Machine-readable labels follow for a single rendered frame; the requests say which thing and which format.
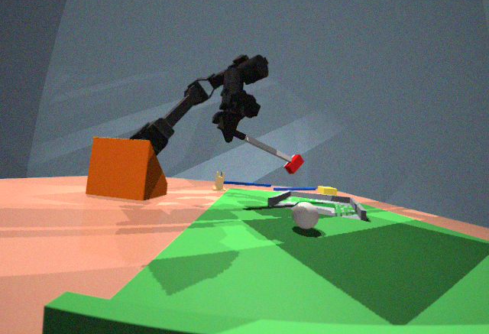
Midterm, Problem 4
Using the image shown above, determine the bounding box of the green flat mat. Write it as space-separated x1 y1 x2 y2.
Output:
110 188 489 326

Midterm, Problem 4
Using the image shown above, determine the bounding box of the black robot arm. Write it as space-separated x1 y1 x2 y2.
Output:
129 54 269 156

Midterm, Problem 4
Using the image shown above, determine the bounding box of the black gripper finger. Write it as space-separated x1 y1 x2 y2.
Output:
216 117 230 143
222 110 246 141

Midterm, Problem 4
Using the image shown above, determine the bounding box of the white golf ball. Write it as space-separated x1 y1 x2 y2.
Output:
292 202 319 229

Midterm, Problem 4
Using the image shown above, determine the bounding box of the yellow rectangular block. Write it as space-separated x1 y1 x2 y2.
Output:
317 186 337 196

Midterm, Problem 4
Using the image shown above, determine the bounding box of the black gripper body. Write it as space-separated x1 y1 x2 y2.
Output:
212 83 256 124

